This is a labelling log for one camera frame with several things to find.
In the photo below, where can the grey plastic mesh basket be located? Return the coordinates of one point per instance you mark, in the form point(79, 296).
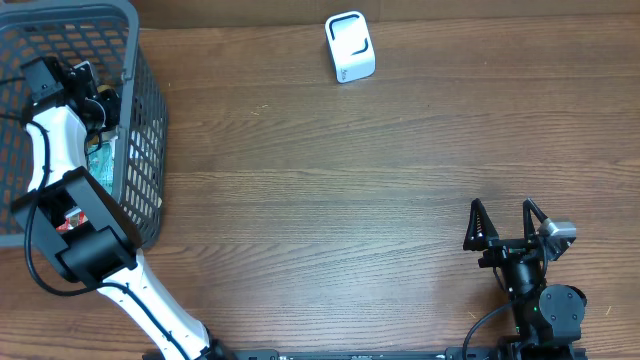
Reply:
point(105, 33)

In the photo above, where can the teal snack packet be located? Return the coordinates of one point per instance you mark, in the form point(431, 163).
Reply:
point(101, 165)

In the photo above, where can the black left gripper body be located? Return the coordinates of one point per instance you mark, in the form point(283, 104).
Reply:
point(111, 115)

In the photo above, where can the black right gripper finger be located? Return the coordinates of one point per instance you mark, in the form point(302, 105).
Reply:
point(481, 233)
point(530, 211)

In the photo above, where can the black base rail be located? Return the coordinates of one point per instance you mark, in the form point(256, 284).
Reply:
point(451, 353)

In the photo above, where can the red spaghetti pasta packet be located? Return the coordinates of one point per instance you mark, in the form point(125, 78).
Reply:
point(73, 219)

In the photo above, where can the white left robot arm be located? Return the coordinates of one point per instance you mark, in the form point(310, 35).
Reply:
point(77, 238)

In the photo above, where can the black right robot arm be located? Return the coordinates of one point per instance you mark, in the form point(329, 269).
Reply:
point(547, 317)

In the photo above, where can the white tube gold cap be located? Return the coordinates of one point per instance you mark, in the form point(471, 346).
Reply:
point(107, 93)

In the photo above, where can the white barcode scanner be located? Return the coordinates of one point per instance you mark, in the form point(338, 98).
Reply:
point(350, 46)

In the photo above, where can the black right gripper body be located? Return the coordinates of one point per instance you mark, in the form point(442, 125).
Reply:
point(502, 251)

